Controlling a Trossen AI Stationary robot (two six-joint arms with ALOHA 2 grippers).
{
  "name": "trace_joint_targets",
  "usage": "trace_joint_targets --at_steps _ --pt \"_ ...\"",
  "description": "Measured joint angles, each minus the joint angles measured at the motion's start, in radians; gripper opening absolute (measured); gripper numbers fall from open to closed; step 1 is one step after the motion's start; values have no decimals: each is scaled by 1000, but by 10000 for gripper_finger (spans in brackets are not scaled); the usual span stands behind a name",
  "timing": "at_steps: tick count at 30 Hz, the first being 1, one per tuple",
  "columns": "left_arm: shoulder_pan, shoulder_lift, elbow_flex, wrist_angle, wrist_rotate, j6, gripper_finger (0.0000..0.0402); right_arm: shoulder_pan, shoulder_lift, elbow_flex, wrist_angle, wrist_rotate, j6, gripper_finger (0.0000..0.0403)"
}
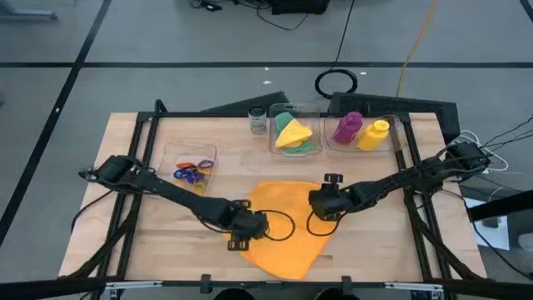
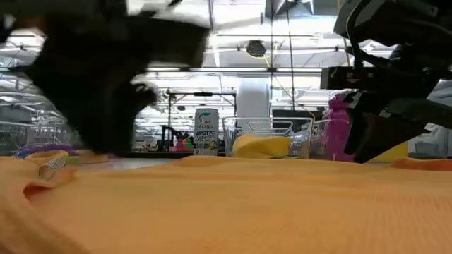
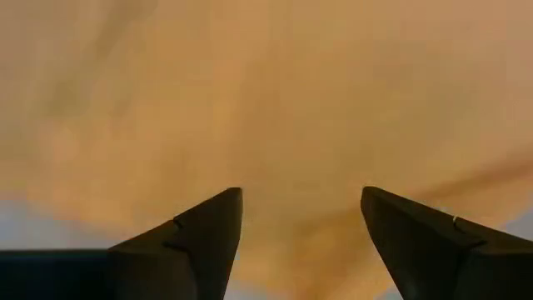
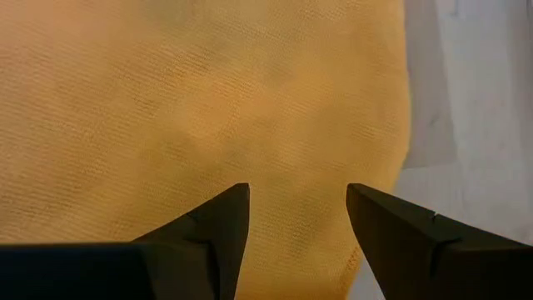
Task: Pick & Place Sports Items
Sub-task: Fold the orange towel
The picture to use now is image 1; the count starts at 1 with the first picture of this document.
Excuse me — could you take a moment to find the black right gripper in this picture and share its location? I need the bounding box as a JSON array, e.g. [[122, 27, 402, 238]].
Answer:
[[307, 172, 358, 223]]

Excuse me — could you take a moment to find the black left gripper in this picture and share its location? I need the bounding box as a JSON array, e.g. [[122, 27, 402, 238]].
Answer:
[[226, 198, 270, 253]]

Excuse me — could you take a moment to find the orange microfiber cloth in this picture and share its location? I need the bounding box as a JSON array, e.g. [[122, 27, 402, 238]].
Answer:
[[238, 179, 335, 281]]

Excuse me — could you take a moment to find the pink plastic water bottle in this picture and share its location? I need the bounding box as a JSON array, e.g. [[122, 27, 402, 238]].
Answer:
[[331, 110, 365, 146]]

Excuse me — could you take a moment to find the pale yellow cloth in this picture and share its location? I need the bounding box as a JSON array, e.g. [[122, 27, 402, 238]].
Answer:
[[274, 117, 315, 149]]

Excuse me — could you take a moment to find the yellow plastic water bottle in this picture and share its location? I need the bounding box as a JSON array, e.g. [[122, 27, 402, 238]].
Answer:
[[354, 119, 391, 153]]

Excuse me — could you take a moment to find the green microfiber cloth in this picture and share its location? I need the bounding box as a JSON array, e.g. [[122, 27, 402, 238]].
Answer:
[[273, 111, 316, 157]]

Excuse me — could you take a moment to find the clear plastic bin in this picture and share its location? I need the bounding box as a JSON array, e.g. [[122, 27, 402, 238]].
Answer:
[[157, 139, 221, 198], [267, 102, 324, 158], [322, 113, 407, 155]]

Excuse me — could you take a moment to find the clear glass jar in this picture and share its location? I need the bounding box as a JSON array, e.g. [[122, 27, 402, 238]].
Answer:
[[247, 105, 268, 136]]

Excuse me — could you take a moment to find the black equipment box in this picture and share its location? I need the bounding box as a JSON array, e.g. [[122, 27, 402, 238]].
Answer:
[[269, 0, 331, 16]]

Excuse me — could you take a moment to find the grey table leg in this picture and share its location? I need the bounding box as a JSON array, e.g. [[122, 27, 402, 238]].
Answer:
[[0, 0, 58, 21]]

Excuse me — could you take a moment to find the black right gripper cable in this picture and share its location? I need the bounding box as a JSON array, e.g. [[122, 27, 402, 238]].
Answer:
[[306, 210, 341, 238]]

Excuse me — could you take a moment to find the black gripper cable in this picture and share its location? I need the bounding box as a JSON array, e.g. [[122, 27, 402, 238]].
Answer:
[[306, 210, 341, 238], [253, 209, 297, 243]]

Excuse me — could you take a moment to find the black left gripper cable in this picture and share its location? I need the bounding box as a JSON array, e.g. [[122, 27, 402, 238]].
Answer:
[[253, 209, 297, 243]]

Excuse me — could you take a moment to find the black aluminium frame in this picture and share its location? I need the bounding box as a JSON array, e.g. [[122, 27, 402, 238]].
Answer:
[[0, 98, 533, 300]]

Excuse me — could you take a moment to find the silver aluminium rail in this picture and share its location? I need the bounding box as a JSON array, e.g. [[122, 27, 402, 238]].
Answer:
[[382, 282, 445, 293], [104, 281, 163, 291]]

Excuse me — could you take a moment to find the coiled black floor cable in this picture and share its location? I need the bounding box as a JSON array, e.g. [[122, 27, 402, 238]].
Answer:
[[313, 67, 359, 101]]

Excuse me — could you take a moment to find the black hanging cable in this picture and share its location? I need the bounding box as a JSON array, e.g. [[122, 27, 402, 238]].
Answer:
[[331, 0, 356, 72]]

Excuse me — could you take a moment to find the white cable bundle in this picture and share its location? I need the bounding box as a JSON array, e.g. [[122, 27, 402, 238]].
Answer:
[[447, 128, 511, 174]]

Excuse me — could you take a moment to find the yellow power cable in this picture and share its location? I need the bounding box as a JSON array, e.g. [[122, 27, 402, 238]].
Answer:
[[394, 0, 441, 98]]

